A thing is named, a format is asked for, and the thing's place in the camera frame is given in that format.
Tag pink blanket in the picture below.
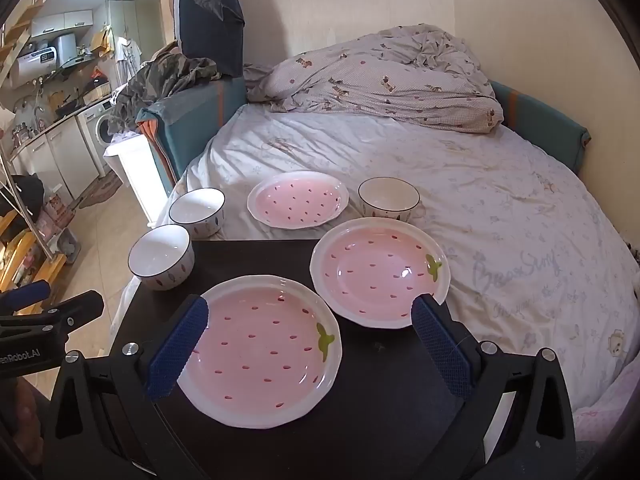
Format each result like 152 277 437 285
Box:
572 360 640 441

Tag wooden staircase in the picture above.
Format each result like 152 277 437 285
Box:
0 0 86 86

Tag black bag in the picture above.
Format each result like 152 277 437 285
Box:
0 174 46 221

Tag wooden shelf rack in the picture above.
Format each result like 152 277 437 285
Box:
0 200 68 291

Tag bear print checked quilt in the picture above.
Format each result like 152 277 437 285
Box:
243 25 505 134

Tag white floral bed sheet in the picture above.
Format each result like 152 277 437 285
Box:
112 102 640 411

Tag teal bed frame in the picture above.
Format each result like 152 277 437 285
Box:
137 77 588 196

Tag pink strawberry plate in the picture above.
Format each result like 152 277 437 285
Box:
310 217 451 332
177 274 342 430
247 170 349 229

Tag white water heater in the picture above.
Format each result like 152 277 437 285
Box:
10 46 63 86

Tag white bowl with dark rim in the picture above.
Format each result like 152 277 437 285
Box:
128 224 195 292
168 187 226 239
358 176 423 222

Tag dark leather table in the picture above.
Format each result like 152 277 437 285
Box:
109 238 488 480

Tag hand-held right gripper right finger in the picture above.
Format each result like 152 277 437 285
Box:
410 294 577 480

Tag white hanging garment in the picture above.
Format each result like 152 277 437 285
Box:
114 35 143 78

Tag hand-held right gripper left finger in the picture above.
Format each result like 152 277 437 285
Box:
42 294 210 480

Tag white kitchen base cabinets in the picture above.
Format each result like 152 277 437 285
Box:
10 120 101 201

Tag camouflage clothing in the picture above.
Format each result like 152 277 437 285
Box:
111 52 223 131

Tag white wall cabinets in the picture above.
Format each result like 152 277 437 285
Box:
31 10 94 38

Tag white storage box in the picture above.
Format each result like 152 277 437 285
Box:
103 135 166 223

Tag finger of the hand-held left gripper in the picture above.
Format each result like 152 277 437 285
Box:
0 290 105 347
0 280 52 316

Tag brown door mat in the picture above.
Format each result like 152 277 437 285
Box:
79 175 123 209

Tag white washing machine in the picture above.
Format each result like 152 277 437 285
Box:
77 97 118 178

